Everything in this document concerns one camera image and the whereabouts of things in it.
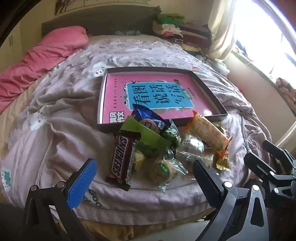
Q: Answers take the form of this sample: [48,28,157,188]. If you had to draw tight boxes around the window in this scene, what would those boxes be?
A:
[233,0,296,78]

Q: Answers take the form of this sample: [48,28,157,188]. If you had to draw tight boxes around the round green pastry packet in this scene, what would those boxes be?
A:
[147,157,188,193]

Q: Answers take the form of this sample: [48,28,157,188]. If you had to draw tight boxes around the cream curtain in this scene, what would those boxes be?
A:
[206,0,240,62]

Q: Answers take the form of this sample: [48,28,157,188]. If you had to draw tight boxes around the clear pale cake packet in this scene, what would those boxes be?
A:
[177,134,207,161]

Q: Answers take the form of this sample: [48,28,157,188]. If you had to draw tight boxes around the colourful small clothes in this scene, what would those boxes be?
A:
[233,40,255,63]

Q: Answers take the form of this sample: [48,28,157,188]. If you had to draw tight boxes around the pink book with blue label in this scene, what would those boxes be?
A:
[100,74,219,125]

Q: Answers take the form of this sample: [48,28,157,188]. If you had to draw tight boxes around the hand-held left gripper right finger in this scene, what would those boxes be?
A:
[192,159,270,241]

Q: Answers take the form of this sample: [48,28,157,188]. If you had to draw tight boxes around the yellow bed sheet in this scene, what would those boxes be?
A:
[0,105,210,235]

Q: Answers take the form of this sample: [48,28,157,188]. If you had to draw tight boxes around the dark green cartoon snack packet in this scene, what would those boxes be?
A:
[162,119,182,149]

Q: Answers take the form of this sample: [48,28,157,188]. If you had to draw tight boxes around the orange patterned cloth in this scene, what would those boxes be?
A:
[275,77,296,112]

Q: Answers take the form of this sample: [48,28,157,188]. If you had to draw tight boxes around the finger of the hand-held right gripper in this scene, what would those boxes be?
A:
[243,152,296,204]
[262,140,296,171]

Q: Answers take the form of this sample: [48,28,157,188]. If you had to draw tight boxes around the yellow snack packet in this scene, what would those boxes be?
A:
[215,148,231,171]

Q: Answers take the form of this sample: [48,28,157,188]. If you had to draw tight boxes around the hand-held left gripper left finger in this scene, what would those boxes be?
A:
[23,159,97,241]

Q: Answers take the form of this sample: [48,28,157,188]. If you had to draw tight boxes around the light green snack packet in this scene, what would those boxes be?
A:
[120,116,172,152]

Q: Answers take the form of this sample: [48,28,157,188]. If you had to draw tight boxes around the orange-ended cracker packet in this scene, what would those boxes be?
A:
[184,111,233,159]

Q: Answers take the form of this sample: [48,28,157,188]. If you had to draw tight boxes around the pink pillow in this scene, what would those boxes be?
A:
[0,26,89,114]

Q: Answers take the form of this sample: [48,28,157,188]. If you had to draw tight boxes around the dark patterned cloth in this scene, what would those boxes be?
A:
[113,29,142,37]

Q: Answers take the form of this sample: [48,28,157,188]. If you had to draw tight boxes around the cream wardrobe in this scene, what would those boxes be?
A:
[0,15,42,51]

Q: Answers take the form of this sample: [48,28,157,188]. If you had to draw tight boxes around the brown chocolate bar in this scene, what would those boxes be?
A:
[105,133,141,192]

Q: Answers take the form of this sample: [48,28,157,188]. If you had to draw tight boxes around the wall poster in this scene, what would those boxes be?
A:
[55,0,162,15]

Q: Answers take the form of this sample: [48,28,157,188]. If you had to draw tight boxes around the blue cookie packet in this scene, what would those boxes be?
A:
[129,104,171,135]

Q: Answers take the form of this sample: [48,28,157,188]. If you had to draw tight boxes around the pile of folded clothes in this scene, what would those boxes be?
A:
[152,13,212,57]

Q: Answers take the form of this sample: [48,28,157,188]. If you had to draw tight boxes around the grey headboard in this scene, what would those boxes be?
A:
[41,5,162,39]

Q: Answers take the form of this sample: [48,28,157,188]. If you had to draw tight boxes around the white crumpled cloth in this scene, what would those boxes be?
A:
[203,55,230,75]

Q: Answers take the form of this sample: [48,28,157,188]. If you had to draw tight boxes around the shallow dark cardboard box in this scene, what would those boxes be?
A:
[97,67,228,133]

